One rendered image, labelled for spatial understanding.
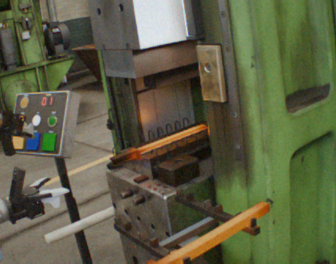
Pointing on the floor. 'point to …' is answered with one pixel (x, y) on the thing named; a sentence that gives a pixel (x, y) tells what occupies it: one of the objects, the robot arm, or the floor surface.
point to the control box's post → (72, 208)
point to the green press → (25, 53)
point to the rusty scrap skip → (90, 59)
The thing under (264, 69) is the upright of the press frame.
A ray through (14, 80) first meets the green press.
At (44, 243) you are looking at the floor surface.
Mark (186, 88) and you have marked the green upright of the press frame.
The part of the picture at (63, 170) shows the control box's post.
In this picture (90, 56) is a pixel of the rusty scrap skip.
